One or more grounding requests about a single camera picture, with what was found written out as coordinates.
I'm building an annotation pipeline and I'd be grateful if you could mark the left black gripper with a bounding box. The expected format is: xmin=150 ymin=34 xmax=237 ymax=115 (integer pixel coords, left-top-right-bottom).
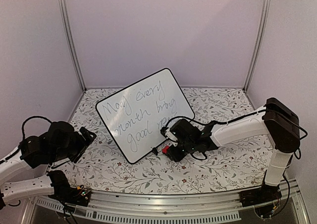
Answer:
xmin=51 ymin=127 xmax=97 ymax=164

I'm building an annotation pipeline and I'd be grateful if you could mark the red whiteboard eraser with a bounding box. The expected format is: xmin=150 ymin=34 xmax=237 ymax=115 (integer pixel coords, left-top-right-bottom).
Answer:
xmin=162 ymin=146 xmax=170 ymax=155

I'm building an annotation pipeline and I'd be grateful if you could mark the white whiteboard with black frame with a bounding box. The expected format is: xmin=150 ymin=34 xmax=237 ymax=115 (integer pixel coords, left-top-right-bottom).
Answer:
xmin=96 ymin=68 xmax=195 ymax=164

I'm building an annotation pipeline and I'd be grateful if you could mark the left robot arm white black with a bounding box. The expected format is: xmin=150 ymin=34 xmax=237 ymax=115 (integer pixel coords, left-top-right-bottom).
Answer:
xmin=0 ymin=121 xmax=97 ymax=208

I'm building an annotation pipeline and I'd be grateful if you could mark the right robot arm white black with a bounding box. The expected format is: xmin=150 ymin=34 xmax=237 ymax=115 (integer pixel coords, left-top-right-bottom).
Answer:
xmin=160 ymin=98 xmax=308 ymax=202

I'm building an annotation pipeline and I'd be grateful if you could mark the black whiteboard stand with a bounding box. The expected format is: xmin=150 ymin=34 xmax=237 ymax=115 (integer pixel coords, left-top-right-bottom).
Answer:
xmin=152 ymin=147 xmax=159 ymax=156

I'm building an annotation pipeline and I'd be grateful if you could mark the floral patterned table mat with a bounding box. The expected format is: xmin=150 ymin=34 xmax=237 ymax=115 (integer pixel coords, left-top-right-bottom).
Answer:
xmin=57 ymin=89 xmax=272 ymax=195

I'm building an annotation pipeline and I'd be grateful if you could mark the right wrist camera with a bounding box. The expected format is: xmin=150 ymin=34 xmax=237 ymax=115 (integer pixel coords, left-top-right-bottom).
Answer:
xmin=160 ymin=126 xmax=178 ymax=142

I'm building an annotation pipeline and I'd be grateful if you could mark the front aluminium rail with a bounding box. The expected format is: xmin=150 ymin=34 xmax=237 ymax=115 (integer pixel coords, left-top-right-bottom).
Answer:
xmin=22 ymin=179 xmax=310 ymax=222

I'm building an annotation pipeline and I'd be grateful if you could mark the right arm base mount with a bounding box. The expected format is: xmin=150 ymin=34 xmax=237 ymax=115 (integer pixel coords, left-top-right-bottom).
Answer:
xmin=239 ymin=184 xmax=282 ymax=207

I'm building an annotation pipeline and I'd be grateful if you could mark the left aluminium frame post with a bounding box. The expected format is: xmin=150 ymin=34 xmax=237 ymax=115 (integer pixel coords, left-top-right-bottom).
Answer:
xmin=58 ymin=0 xmax=87 ymax=92

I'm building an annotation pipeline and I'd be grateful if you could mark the aluminium frame post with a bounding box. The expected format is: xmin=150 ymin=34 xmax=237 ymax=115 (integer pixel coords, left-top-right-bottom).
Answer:
xmin=58 ymin=0 xmax=87 ymax=92
xmin=243 ymin=0 xmax=271 ymax=93

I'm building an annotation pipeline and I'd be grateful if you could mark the right aluminium frame post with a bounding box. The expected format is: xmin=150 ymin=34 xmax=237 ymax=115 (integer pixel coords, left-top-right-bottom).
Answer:
xmin=243 ymin=0 xmax=271 ymax=93

